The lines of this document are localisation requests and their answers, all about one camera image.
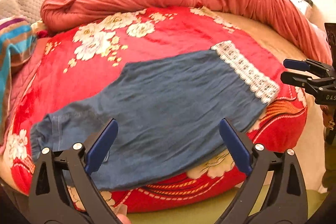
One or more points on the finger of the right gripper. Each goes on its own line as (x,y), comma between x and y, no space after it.
(314,67)
(324,85)

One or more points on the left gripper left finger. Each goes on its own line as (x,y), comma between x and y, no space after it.
(49,198)

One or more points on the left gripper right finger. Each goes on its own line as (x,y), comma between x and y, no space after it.
(274,190)

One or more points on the blue denim pants lace trim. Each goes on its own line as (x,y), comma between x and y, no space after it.
(168,112)

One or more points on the left hand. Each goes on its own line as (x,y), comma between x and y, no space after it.
(123,218)

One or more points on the pink quilted bed cover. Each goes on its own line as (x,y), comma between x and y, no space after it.
(20,83)

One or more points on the red floral blanket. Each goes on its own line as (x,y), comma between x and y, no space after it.
(81,62)

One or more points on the striped colourful towel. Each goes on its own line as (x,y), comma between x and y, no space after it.
(17,45)

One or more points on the black camera box right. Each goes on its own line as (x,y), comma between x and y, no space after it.
(331,33)

